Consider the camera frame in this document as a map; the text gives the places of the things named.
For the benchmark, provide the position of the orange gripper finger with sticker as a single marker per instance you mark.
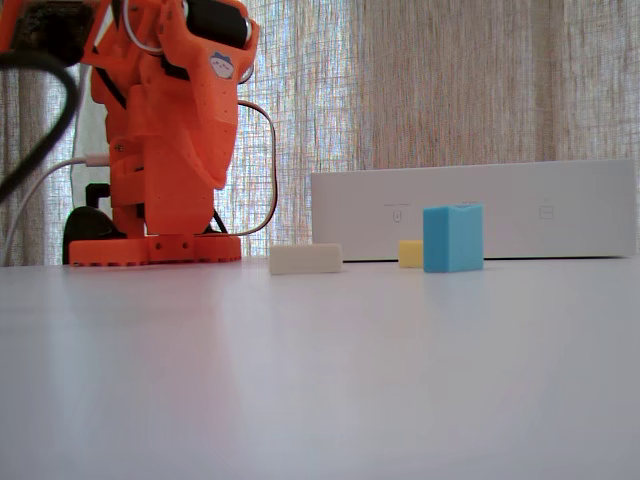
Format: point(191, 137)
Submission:
point(215, 115)

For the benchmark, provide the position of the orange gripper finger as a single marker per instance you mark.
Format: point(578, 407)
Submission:
point(160, 110)

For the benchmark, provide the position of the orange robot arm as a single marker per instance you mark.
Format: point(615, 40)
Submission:
point(175, 200)

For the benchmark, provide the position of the cream white foam cuboid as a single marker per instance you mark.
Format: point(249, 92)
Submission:
point(305, 260)

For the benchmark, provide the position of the yellow foam cuboid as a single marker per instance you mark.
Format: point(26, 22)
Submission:
point(410, 254)

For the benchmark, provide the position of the blue foam cuboid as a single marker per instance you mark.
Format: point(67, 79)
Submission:
point(442, 240)

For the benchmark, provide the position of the white cardboard bin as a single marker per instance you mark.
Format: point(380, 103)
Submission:
point(550, 210)

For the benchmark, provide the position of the white fabric panel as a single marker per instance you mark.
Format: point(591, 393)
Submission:
point(90, 135)

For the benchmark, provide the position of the black table clamp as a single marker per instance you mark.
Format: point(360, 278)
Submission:
point(87, 227)

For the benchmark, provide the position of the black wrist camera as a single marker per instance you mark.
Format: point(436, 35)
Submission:
point(50, 30)

